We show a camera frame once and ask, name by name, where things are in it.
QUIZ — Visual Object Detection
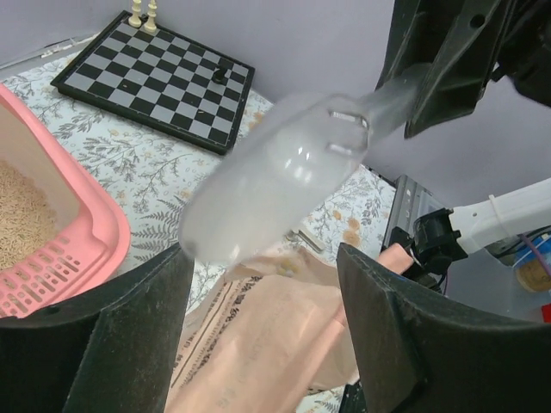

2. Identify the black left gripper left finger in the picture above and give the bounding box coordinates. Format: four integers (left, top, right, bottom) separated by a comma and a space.
1, 244, 194, 413

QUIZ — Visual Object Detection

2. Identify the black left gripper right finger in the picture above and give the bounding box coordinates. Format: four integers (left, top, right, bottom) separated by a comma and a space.
337, 244, 550, 412

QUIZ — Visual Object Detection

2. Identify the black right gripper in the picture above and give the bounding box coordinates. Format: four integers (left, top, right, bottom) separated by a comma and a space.
376, 0, 550, 138

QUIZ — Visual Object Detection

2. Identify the pink cat litter bag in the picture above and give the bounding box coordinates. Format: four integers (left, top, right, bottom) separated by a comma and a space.
165, 243, 412, 413

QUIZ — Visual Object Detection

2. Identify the clear plastic scoop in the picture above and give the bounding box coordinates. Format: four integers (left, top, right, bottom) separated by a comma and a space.
178, 65, 429, 266

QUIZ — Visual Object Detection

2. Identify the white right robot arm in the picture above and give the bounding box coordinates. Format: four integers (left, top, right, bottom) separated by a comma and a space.
379, 1, 550, 279

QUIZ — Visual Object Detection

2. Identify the pink cat litter box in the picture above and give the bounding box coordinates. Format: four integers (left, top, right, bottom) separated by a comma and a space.
1, 87, 130, 317

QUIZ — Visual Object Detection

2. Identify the black chess piece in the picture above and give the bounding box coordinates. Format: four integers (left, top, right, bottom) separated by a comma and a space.
212, 66, 227, 84

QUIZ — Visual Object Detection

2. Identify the black grey chessboard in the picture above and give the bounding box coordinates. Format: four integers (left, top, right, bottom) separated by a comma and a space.
51, 11, 255, 155

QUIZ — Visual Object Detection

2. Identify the cream chess piece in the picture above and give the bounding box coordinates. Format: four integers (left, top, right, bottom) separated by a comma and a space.
144, 0, 158, 34
128, 0, 142, 28

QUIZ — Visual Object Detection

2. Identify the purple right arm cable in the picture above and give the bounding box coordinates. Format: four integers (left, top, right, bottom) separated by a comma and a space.
518, 234, 551, 280

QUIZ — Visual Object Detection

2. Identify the white plastic bracket piece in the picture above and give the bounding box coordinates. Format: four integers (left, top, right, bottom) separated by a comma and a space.
286, 225, 325, 253

